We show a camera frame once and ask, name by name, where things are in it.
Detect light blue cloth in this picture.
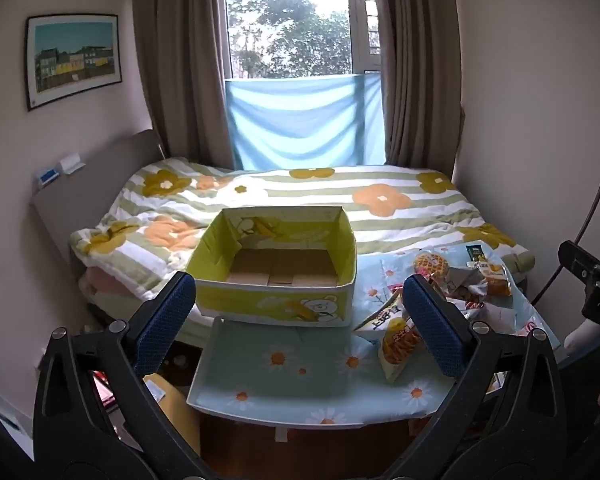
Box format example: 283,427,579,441
224,72,387,171

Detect silver white snack packet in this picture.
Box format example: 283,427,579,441
447,266,488,306

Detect brown curtain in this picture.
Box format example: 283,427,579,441
130,0,236,171
370,0,466,173

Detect daisy print tablecloth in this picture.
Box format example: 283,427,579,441
186,245,563,428

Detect pink notebook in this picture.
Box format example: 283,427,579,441
92,370,116,409

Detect floral striped blanket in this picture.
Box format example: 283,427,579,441
70,156,536,301

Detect white labelled snack packet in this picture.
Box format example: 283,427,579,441
352,292,406,336

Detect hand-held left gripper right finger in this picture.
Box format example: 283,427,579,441
380,274,568,480

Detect brown cardboard box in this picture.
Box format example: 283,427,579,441
142,374,201,456

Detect waffle snack packet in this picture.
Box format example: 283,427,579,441
412,251,451,283

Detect framed wall picture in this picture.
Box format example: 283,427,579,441
25,13,123,112

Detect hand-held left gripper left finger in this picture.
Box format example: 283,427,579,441
32,271,216,480

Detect grey headboard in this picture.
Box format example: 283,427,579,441
30,129,168,281

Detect pink pillow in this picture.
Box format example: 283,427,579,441
82,266,148,303

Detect white plastic snack packet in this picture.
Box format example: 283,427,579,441
467,302,518,335

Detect yellow orange snack packet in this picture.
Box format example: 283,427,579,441
475,260,513,297

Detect yellow cardboard box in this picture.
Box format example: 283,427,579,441
185,205,358,328

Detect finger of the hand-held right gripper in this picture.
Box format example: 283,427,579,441
558,241,600,287

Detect window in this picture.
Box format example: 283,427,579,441
224,0,383,81

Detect yellow chips packet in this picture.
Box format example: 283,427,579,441
377,310,426,383

